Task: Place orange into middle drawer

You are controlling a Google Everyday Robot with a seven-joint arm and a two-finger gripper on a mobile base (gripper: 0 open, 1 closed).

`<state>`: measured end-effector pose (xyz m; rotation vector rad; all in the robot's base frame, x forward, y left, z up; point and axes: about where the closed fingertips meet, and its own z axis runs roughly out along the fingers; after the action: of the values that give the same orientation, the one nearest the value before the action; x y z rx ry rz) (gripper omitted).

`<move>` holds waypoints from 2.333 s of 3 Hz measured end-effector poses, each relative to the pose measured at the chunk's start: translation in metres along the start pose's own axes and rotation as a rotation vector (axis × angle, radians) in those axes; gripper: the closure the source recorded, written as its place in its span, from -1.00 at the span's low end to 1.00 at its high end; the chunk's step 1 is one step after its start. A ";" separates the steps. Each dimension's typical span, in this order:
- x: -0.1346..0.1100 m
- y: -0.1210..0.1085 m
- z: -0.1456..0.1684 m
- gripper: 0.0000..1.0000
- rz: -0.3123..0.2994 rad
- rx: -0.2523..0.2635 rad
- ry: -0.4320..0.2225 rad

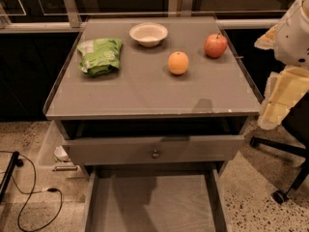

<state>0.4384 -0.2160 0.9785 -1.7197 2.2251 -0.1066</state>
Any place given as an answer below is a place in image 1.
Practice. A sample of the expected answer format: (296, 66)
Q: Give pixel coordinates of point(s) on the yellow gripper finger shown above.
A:
(284, 90)
(266, 41)

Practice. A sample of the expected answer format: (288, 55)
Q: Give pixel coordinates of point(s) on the orange fruit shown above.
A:
(178, 63)

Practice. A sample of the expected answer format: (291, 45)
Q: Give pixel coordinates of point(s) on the grey top drawer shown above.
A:
(166, 149)

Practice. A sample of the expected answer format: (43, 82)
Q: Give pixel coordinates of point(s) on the grey drawer cabinet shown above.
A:
(143, 98)

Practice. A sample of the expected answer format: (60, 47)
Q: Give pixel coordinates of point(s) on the open grey middle drawer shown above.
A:
(125, 200)

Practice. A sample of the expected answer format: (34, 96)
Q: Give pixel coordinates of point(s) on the black office chair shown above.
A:
(296, 124)

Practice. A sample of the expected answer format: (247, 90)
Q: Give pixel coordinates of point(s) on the red apple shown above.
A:
(215, 45)

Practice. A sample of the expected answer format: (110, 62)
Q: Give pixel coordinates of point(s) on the white paper bowl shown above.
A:
(148, 34)

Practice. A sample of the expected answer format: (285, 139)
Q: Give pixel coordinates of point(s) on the green chip bag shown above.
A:
(100, 56)

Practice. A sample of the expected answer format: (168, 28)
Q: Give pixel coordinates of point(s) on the clear plastic bin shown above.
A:
(47, 160)

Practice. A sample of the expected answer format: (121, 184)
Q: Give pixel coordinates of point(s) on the black bar on floor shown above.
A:
(8, 173)

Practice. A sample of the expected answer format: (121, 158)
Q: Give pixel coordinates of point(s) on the metal window rail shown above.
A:
(37, 16)

